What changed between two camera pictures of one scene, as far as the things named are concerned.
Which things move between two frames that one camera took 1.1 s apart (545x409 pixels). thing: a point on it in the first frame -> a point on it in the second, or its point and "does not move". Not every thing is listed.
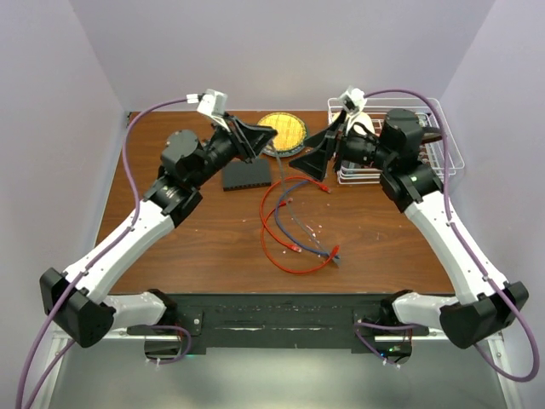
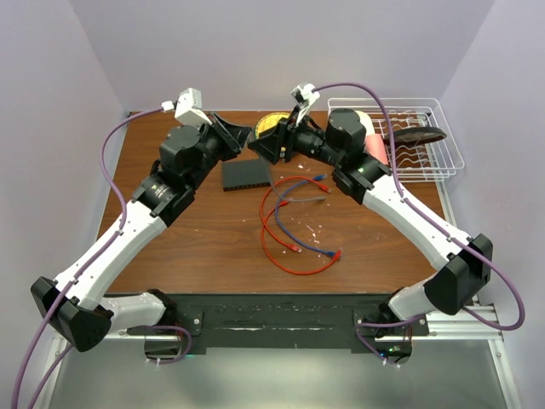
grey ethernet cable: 292,212 -> 300,198
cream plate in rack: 363,118 does not move
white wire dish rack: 439,145 does not move
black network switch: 240,175 does not move
